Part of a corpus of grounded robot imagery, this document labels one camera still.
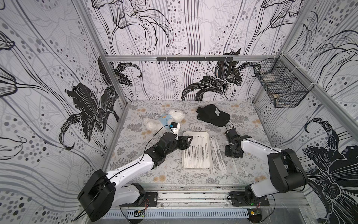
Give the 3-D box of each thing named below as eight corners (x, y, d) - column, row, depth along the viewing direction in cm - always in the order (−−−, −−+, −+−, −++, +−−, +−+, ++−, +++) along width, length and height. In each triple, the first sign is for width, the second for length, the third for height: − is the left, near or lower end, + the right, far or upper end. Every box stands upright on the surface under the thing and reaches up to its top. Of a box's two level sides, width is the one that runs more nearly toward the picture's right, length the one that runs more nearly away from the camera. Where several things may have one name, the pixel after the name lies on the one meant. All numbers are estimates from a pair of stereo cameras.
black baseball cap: (195, 116, 112) (196, 110, 106) (205, 105, 119) (206, 99, 114) (220, 131, 102) (222, 125, 97) (230, 118, 110) (232, 112, 104)
